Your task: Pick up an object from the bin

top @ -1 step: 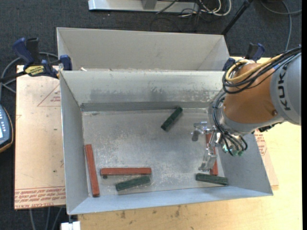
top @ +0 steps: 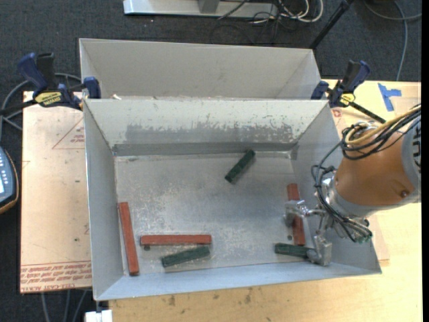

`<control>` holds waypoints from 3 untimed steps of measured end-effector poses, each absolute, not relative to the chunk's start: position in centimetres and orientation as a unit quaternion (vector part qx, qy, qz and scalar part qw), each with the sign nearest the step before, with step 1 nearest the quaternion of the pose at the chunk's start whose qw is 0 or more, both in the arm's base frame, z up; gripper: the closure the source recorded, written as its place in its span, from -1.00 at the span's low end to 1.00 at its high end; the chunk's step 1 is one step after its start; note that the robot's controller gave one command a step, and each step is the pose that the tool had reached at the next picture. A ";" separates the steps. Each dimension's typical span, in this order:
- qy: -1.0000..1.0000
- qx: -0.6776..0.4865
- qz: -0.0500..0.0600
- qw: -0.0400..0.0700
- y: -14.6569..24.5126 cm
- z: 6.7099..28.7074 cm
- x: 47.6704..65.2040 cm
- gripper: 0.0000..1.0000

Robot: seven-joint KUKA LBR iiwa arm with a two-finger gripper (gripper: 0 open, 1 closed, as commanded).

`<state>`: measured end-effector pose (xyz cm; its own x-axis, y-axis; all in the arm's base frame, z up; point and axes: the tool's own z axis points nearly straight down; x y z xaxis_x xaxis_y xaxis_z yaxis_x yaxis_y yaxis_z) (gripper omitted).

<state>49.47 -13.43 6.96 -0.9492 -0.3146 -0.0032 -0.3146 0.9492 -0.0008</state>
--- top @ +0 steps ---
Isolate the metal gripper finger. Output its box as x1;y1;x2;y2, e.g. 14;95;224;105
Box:
306;235;333;267
284;199;316;227

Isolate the red-brown flat block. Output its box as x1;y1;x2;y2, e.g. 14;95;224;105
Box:
286;183;307;247
139;234;212;247
117;201;140;276

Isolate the dark green flat block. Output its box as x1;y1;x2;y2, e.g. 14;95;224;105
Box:
224;149;256;184
161;246;212;268
274;242;314;259

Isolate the grey metal bin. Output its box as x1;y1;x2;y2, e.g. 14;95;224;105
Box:
78;38;382;301

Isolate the brown cardboard board red print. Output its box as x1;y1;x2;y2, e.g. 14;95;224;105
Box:
19;91;391;294

